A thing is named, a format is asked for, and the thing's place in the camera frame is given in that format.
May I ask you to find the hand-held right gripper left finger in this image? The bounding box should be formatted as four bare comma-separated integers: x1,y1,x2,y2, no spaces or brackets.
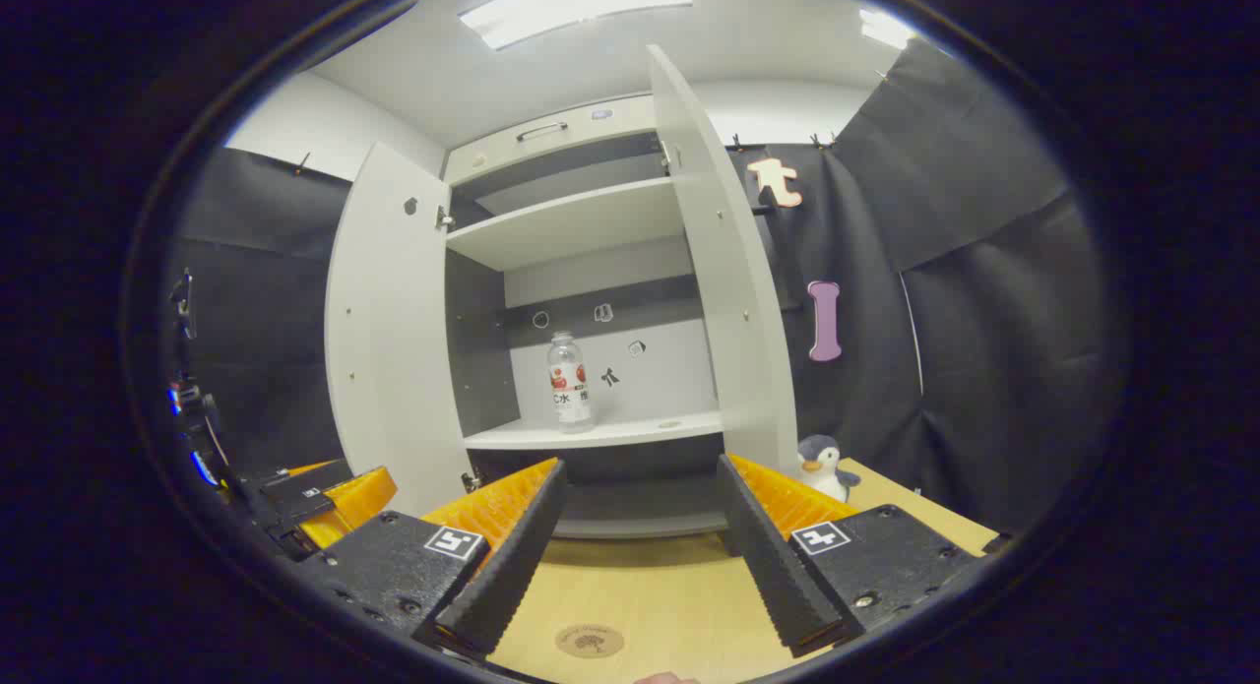
290,456,570,662

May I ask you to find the small ceiling light panel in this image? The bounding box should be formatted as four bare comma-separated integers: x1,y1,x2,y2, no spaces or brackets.
858,9,918,51

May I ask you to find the large ceiling light panel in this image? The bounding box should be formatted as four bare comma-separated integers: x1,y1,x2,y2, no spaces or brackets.
459,0,693,51

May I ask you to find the black backdrop cloth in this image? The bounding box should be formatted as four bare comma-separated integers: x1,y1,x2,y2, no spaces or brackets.
162,39,1118,537

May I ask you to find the white cabinet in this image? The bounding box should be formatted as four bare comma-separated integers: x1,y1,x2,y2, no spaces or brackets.
438,93,734,539

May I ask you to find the clear plastic bottle red label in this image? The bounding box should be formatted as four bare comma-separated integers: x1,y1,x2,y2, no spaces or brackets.
547,331,596,435

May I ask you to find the round cork coaster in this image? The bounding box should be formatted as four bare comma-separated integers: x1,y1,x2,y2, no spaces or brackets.
554,623,626,659

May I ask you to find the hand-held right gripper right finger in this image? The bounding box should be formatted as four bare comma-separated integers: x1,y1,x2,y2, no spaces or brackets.
716,453,977,658

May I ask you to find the penguin plush toy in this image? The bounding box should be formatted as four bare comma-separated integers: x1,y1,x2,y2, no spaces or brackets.
795,434,862,503

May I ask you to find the white cabinet door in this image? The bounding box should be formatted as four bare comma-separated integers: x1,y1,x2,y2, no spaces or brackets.
325,141,473,518
647,44,800,478

